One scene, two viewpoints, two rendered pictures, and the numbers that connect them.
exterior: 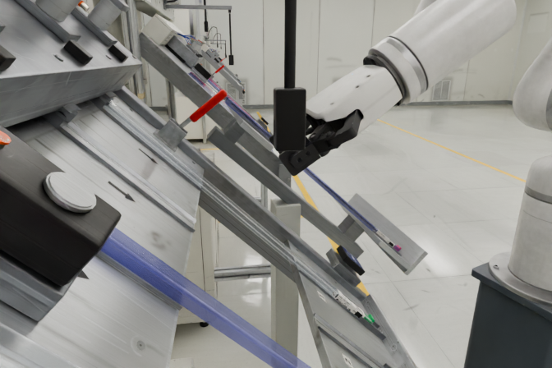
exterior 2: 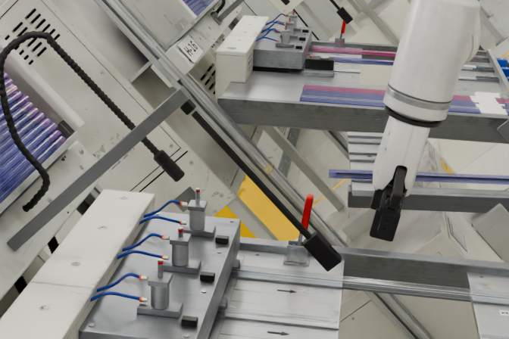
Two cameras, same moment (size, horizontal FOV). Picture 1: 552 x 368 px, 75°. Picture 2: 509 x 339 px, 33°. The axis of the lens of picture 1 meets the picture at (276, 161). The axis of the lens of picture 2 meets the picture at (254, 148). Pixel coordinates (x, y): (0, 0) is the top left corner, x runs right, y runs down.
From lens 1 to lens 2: 0.80 m
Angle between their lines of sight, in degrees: 27
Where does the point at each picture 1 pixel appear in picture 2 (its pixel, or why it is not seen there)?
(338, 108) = (382, 176)
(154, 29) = (227, 69)
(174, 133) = (298, 252)
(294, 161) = (381, 232)
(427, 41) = (410, 79)
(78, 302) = not seen: outside the picture
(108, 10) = (198, 216)
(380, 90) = (403, 141)
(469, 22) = (429, 44)
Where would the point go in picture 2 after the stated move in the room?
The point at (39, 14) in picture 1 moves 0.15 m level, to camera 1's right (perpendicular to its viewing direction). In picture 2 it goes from (178, 269) to (261, 208)
